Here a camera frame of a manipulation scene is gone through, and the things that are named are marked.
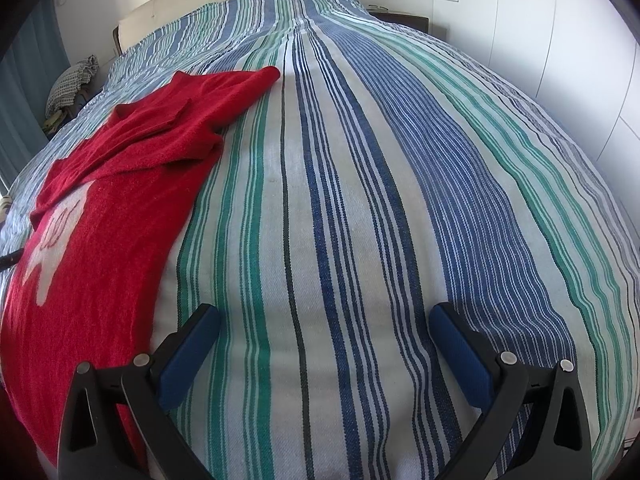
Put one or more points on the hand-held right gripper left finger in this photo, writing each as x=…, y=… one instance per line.
x=192, y=360

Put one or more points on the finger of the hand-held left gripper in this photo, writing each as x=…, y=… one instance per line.
x=9, y=258

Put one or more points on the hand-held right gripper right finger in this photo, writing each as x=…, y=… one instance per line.
x=465, y=360

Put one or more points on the red sweater with white print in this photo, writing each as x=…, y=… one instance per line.
x=100, y=260

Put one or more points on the pile of clothes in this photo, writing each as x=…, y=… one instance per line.
x=67, y=85

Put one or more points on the blue curtain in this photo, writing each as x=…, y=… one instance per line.
x=25, y=110

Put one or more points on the blue green striped bed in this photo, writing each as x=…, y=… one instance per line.
x=350, y=210

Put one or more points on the white wardrobe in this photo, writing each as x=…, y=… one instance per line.
x=550, y=35

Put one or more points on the dark wooden nightstand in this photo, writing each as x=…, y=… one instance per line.
x=410, y=22

